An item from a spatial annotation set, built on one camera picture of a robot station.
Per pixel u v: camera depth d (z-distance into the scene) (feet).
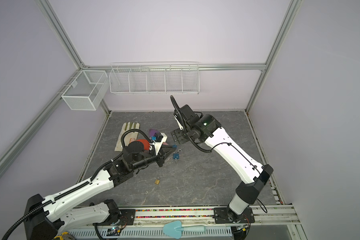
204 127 1.48
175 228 2.31
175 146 2.23
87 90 3.26
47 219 1.34
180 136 2.02
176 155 3.15
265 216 2.47
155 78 3.21
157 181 2.80
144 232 2.32
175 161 3.06
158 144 1.95
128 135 3.45
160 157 1.96
